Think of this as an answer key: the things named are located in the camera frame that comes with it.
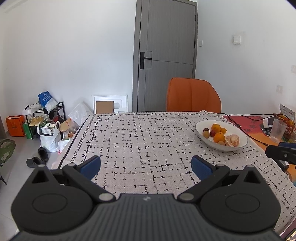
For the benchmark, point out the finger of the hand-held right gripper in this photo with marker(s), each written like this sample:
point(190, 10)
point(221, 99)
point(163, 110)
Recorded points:
point(279, 153)
point(288, 145)

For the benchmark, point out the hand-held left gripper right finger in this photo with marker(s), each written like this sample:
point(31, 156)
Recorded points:
point(201, 166)

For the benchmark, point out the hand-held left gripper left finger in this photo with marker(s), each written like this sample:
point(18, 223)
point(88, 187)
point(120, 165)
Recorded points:
point(91, 165)

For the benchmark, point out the brown kiwi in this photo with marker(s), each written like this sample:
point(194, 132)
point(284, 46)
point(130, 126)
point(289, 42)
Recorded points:
point(206, 134)
point(222, 143)

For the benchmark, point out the large orange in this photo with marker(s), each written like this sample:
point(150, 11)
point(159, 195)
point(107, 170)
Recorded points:
point(216, 128)
point(219, 138)

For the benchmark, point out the long peeled pomelo piece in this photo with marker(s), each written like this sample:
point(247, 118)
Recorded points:
point(228, 141)

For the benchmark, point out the white ceramic bowl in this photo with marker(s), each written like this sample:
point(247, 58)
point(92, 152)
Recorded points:
point(241, 140)

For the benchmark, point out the small orange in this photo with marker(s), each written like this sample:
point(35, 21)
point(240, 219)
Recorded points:
point(223, 130)

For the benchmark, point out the round peeled pomelo piece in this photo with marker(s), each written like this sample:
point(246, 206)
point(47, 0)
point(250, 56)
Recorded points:
point(235, 139)

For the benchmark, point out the orange mesh basket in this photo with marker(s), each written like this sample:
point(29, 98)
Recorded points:
point(290, 128)

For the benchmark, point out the clear plastic cup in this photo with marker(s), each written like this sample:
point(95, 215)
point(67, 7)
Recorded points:
point(278, 131)

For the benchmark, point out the white charger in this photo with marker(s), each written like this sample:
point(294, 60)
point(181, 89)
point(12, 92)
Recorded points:
point(267, 122)

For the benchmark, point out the grey snack packet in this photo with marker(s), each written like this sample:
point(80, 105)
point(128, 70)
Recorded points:
point(286, 111)

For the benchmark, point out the small white plastic bag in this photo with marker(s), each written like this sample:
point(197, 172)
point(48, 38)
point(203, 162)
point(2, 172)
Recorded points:
point(63, 145)

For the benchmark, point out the red orange table mat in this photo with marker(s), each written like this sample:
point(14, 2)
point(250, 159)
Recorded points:
point(253, 129)

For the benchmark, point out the brown paper bag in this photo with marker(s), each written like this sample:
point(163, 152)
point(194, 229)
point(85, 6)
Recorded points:
point(68, 125)

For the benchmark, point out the grey slipper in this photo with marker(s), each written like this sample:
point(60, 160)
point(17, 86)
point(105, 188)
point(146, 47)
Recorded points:
point(43, 154)
point(34, 161)

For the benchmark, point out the clear plastic bag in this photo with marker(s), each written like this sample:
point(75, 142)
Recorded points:
point(79, 112)

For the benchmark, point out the black patterned white tablecloth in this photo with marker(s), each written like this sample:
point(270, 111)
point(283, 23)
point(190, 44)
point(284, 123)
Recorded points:
point(143, 148)

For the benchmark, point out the brown cardboard sheet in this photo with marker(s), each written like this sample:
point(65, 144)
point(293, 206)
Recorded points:
point(104, 107)

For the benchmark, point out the black shoe rack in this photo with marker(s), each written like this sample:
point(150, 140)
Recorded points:
point(62, 109)

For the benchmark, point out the white foam board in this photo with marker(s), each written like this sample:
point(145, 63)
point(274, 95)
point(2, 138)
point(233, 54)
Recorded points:
point(109, 97)

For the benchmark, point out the pair of yellow slippers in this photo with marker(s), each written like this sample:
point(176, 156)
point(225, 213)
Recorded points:
point(37, 120)

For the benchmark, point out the orange chair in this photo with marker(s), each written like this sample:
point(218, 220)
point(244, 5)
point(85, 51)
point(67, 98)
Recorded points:
point(193, 95)

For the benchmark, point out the green box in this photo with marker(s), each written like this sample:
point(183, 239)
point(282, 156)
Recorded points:
point(27, 131)

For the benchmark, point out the blue and white bag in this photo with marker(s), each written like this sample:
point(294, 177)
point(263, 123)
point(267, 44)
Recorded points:
point(47, 100)

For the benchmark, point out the orange paper bag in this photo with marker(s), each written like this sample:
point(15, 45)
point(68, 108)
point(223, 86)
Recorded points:
point(15, 126)

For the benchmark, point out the green rug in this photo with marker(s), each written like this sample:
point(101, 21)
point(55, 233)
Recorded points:
point(6, 150)

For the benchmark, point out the grey door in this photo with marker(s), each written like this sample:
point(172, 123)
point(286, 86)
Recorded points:
point(166, 34)

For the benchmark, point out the large white light switch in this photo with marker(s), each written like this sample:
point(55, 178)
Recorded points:
point(237, 39)

